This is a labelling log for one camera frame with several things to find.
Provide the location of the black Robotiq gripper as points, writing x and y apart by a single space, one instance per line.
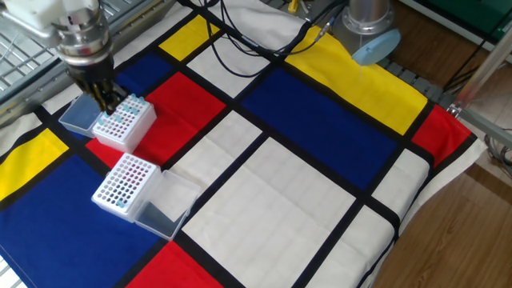
92 72

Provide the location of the blue pipette tip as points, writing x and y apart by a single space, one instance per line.
118 118
105 114
100 121
126 107
134 97
134 111
120 204
142 100

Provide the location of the white pipette tip box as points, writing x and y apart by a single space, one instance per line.
120 212
128 136

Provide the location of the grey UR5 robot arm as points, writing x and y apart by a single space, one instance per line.
366 20

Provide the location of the silver wrist coupling flange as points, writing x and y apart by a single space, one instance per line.
84 42

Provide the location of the Mondrian pattern colour-block tablecloth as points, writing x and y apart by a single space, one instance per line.
312 120

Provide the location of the yellow plastic clip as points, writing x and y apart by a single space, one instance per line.
293 5

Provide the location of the grey aluminium table rail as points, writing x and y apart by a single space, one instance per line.
32 94

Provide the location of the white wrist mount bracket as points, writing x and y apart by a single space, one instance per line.
32 16

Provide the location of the aluminium frame post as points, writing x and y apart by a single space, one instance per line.
484 68

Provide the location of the aluminium frame beam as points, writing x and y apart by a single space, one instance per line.
488 128

